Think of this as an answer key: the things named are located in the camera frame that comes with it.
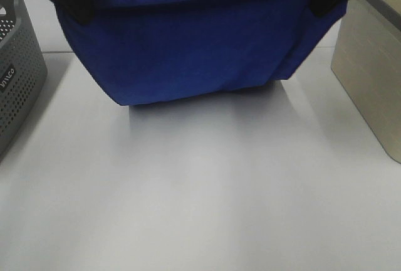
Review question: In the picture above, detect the grey perforated plastic basket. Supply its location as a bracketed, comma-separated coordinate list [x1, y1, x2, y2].
[1, 0, 48, 157]

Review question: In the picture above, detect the beige plastic bin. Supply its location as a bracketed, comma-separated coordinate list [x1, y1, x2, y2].
[331, 0, 400, 162]

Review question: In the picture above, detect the blue microfibre towel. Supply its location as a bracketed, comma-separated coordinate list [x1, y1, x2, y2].
[56, 0, 346, 106]

